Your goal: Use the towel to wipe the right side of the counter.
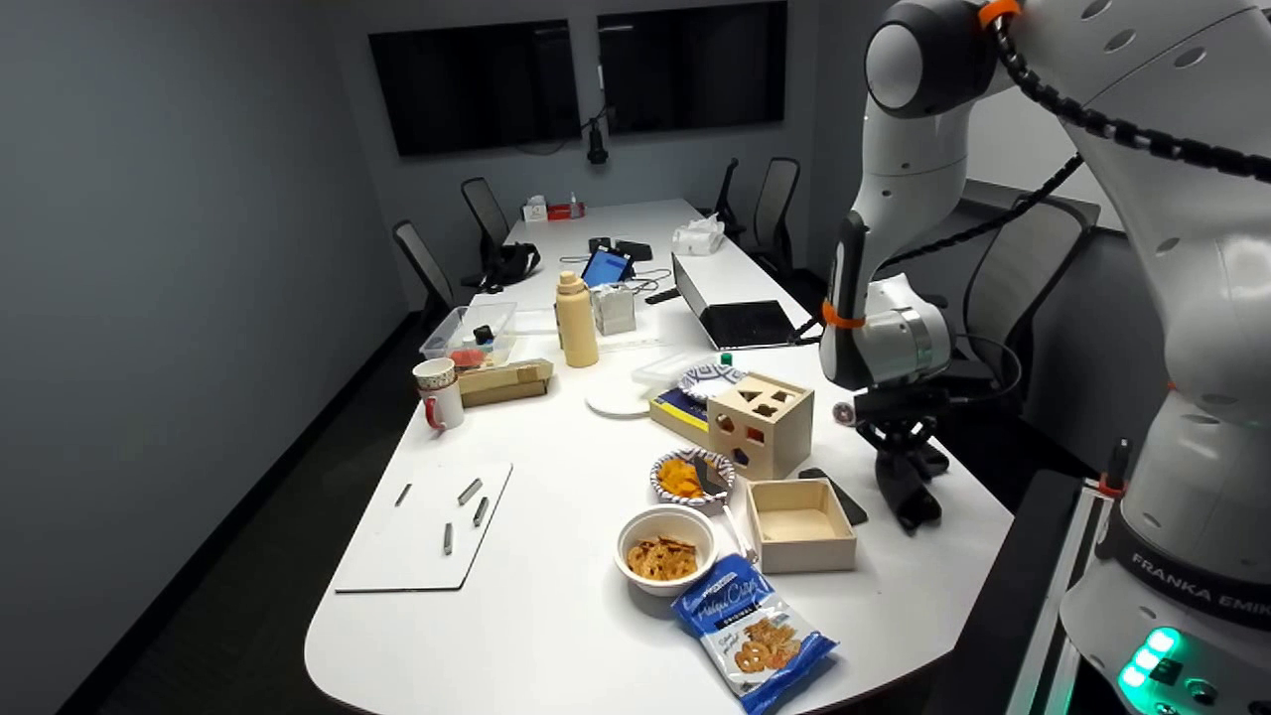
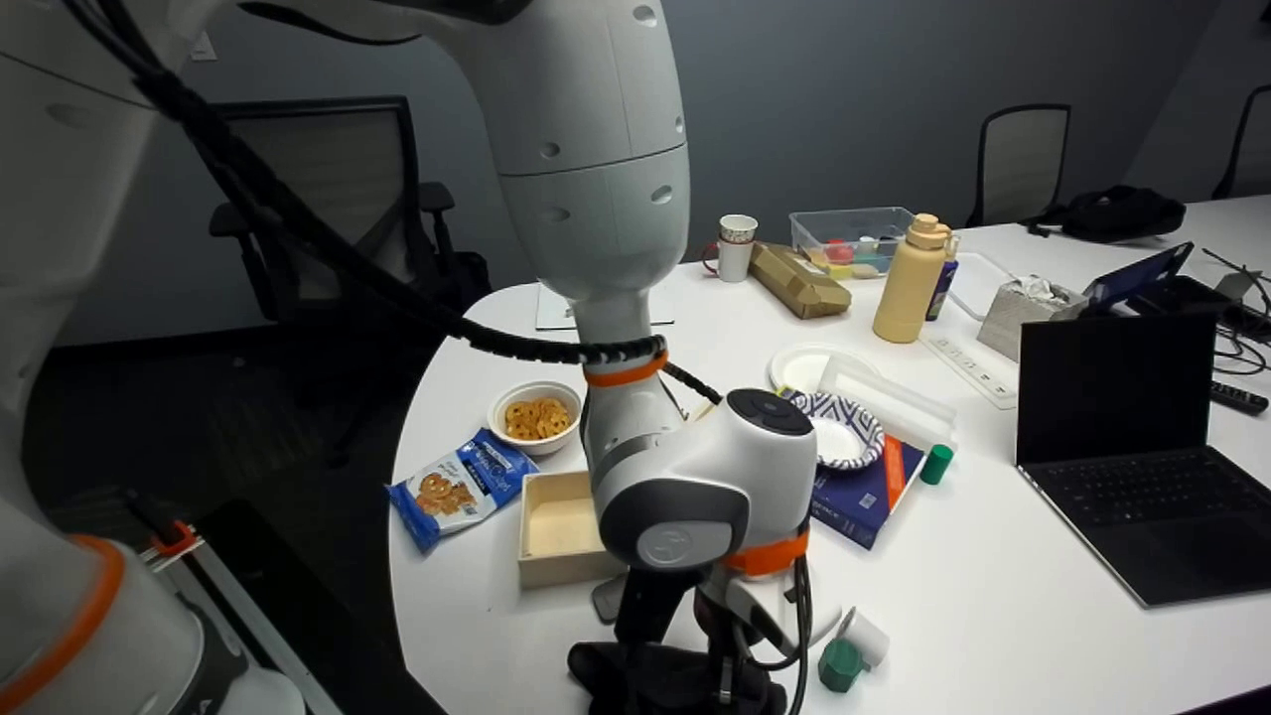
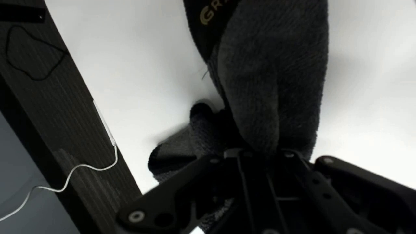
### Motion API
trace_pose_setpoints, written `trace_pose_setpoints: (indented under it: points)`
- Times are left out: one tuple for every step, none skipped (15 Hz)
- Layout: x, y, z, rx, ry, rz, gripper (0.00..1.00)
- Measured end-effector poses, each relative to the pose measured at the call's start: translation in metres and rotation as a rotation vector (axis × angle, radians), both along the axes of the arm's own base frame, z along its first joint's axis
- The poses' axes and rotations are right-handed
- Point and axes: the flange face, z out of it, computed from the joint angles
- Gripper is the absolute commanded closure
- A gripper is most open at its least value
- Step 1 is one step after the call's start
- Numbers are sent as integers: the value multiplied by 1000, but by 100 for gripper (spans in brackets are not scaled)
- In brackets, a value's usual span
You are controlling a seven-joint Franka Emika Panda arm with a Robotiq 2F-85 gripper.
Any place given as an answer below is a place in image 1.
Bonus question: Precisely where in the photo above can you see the dark blue book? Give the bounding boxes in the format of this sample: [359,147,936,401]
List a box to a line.
[649,389,711,450]

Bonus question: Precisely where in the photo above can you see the white flat board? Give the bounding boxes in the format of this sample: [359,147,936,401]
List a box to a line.
[335,462,513,593]

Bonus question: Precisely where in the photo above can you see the tan squeeze bottle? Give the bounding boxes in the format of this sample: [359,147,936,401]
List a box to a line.
[555,268,599,368]

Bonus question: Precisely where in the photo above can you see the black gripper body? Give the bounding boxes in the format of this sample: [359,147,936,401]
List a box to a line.
[848,377,964,445]

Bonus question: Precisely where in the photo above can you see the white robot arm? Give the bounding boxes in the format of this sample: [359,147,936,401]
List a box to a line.
[822,0,1271,434]

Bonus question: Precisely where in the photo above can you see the black bag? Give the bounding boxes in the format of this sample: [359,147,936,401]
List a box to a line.
[482,243,540,294]

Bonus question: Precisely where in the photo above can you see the open wooden box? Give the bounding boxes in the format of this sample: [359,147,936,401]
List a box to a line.
[747,475,859,577]

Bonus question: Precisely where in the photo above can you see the blue tablet device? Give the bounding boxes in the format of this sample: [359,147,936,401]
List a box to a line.
[584,249,632,284]

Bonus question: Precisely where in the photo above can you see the patterned bowl with orange food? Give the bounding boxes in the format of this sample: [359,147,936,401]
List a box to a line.
[653,450,735,509]

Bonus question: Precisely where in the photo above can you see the blue patterned paper bowl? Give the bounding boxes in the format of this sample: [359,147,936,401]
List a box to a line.
[678,365,740,401]

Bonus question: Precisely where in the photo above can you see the right wall monitor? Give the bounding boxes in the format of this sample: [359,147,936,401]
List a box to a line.
[595,0,788,135]

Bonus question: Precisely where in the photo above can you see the white box container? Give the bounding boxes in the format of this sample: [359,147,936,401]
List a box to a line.
[591,284,637,332]

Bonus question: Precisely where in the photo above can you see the tan rectangular box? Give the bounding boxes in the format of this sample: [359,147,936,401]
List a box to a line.
[457,358,551,409]

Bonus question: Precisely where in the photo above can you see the black mesh office chair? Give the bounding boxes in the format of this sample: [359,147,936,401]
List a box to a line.
[926,198,1098,401]

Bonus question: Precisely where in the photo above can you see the left wall monitor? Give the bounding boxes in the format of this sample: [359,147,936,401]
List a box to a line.
[370,21,580,159]

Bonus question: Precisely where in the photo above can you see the white round plate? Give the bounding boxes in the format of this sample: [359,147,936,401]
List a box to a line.
[584,382,653,419]

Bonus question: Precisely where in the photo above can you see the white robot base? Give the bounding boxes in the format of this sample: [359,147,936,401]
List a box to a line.
[1062,393,1271,715]

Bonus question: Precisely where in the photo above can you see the grey far office chair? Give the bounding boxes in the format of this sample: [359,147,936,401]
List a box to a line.
[392,219,462,304]

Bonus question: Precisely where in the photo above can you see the blue snack bag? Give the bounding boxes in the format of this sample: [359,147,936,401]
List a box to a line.
[670,556,834,715]

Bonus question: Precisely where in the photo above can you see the wall monitor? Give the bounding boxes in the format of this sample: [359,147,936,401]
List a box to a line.
[370,21,580,159]
[595,0,788,135]

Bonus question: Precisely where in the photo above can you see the grey remote control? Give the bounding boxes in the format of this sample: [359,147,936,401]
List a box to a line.
[800,464,869,529]

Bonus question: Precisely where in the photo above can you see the black towel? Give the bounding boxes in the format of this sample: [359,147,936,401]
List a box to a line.
[874,445,948,531]

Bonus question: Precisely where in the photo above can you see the white lidded jar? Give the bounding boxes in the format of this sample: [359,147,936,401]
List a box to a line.
[413,358,465,434]

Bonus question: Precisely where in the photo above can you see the black laptop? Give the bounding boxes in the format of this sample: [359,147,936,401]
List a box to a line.
[670,243,816,351]

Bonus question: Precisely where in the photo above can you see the white bowl with snacks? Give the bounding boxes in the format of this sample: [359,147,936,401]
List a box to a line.
[616,505,715,595]

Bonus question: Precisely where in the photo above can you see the wooden shape sorter cube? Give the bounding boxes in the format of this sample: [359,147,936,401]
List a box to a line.
[707,374,816,480]

